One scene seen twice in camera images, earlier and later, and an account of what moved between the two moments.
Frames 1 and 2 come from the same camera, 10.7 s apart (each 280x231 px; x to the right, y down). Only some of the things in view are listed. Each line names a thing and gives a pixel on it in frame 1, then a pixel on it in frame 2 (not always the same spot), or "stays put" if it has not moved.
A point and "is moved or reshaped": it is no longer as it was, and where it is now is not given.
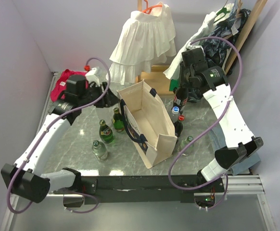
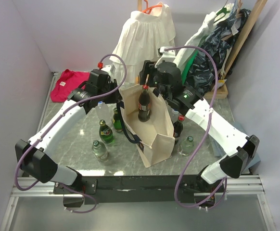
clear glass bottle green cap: x=184 y=142 stays put
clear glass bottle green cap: x=99 y=150 stays put
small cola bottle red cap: x=178 y=126 stays put
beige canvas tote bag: x=147 y=122 stays put
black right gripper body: x=185 y=75 → x=149 y=69
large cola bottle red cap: x=180 y=99 is moved or reshaped
